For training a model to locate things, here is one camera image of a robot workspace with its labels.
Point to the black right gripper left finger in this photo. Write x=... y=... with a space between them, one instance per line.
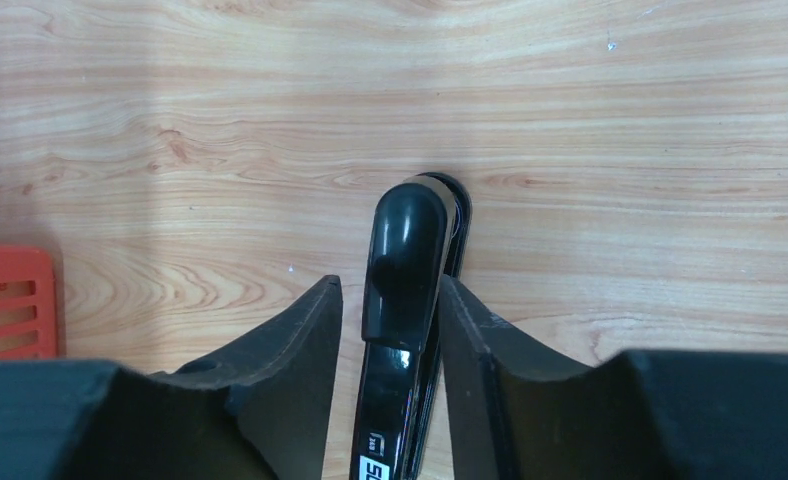
x=255 y=408

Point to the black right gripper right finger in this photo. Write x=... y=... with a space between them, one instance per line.
x=520 y=410

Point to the black stapler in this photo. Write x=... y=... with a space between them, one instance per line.
x=419 y=234

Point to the red plastic shopping basket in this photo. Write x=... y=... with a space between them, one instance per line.
x=28 y=304

